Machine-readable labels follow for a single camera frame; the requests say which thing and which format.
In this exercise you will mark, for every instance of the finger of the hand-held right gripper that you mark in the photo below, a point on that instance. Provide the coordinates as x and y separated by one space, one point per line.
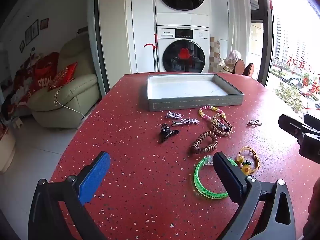
312 123
290 123

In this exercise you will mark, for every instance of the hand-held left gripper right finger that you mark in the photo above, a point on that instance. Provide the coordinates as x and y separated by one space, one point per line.
225 172

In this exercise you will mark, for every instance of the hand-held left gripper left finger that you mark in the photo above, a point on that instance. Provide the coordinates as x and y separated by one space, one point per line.
96 177

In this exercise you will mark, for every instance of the green translucent bangle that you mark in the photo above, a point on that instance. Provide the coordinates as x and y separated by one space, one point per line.
197 182

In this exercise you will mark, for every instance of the small silver hair clip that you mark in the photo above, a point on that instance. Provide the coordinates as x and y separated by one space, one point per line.
253 123

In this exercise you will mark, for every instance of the brown braided hair clip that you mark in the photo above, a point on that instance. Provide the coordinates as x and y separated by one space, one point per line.
216 127

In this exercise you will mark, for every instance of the silver star hair clip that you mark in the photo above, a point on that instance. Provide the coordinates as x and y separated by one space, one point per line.
186 121

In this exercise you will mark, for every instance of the black claw hair clip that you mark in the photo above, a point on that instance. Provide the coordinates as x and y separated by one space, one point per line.
165 130

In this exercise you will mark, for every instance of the silver rhinestone bow hair clip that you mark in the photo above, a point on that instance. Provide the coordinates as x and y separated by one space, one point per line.
173 115

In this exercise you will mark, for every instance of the grey jewelry tray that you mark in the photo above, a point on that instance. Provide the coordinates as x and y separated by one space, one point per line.
180 90

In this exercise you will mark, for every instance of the person's right forearm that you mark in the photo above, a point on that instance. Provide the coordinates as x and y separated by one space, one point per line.
313 210

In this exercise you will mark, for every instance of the orange round chair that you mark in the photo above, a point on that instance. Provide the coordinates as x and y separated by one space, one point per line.
239 67
249 69

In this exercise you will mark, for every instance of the cream shopping bag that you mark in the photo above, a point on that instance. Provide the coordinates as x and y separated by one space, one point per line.
225 67

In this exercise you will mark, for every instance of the beige cloth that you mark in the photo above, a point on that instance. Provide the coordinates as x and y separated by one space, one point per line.
233 56

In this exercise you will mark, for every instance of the beige leather sofa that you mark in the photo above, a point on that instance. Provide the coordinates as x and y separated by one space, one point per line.
75 90

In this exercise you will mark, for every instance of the checkered tile panel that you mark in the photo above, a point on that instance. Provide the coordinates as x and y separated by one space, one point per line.
214 52

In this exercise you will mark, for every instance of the red printed blanket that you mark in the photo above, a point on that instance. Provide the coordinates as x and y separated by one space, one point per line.
37 77

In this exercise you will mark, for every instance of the small wall picture frame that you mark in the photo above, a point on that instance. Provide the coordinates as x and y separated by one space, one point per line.
44 23
22 46

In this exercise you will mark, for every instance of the tall wall picture frame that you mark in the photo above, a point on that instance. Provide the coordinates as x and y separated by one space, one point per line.
28 35
34 29

